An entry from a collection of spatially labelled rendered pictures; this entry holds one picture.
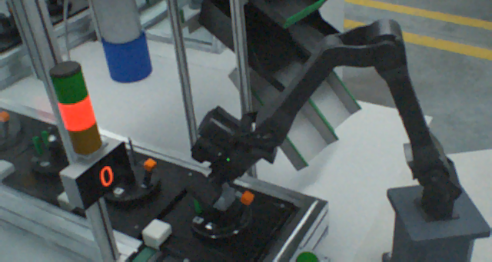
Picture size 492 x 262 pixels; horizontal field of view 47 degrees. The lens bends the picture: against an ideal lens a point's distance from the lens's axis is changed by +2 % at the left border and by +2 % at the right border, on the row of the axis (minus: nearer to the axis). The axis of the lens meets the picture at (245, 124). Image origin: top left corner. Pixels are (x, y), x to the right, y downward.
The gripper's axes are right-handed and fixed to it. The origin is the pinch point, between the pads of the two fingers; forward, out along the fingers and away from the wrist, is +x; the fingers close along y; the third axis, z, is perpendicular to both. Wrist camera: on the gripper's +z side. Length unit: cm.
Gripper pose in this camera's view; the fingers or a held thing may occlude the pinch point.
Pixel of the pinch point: (212, 180)
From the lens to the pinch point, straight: 115.6
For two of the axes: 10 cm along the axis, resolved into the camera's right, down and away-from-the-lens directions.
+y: -5.1, 5.2, -6.9
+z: -6.9, -7.2, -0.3
